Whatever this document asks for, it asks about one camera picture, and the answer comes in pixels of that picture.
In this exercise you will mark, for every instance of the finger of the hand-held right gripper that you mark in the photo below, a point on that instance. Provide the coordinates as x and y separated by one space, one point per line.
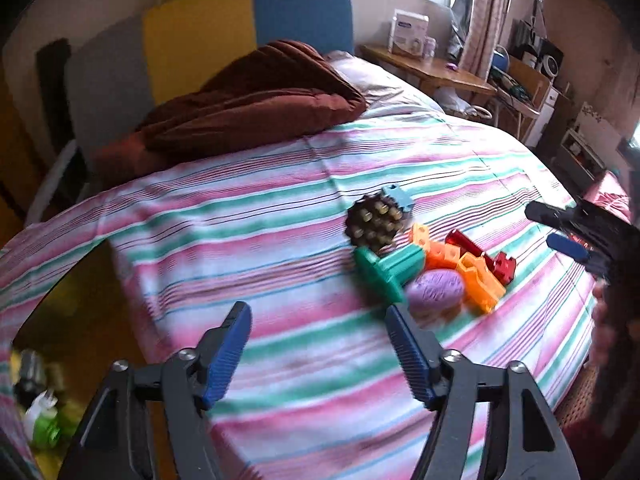
565 246
550 212

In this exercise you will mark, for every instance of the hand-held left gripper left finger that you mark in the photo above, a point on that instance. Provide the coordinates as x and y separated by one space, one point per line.
227 355

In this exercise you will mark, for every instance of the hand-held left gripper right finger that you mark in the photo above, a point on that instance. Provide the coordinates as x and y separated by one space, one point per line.
407 347

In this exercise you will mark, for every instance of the purple soap box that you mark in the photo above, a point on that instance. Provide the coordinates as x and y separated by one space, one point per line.
435 290

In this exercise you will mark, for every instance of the red toy block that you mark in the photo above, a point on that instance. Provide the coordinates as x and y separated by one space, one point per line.
502 267

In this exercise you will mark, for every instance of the green plastic funnel toy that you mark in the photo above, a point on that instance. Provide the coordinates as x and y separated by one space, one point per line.
382 272

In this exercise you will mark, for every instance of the orange channel toy block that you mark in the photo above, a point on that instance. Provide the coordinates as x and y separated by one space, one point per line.
480 280

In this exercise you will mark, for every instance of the brown spiky massage brush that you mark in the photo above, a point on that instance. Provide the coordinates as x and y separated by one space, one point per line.
375 222

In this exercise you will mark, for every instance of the gold metal tin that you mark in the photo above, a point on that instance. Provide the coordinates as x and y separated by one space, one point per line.
75 340

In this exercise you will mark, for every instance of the white shelf unit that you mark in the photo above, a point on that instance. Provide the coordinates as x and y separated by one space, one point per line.
582 145

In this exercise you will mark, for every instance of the orange cube strip block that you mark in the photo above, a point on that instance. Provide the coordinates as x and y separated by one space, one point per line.
434 252

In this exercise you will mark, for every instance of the wooden chair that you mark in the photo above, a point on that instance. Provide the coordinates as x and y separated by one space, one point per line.
522 95

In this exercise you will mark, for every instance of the blue toy block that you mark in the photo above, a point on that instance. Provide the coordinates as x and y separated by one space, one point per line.
400 199

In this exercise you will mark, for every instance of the wooden desk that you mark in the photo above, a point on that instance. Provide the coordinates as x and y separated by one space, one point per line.
430 72

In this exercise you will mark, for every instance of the green and white bottle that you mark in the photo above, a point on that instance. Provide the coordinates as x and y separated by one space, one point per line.
45 420

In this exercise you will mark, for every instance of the patterned curtain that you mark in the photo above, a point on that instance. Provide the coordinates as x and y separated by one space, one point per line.
482 15

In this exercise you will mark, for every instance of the white cardboard box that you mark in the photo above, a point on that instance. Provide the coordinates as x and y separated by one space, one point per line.
410 32

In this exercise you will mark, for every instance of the white plastic chair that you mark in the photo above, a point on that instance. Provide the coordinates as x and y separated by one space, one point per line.
52 180

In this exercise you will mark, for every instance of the brown duvet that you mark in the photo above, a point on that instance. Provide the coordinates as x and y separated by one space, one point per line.
250 95

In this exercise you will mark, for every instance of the wooden wardrobe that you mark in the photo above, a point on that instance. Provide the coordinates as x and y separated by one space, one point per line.
15 160

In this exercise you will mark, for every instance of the grey yellow blue headboard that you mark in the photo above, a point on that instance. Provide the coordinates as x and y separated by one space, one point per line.
200 30

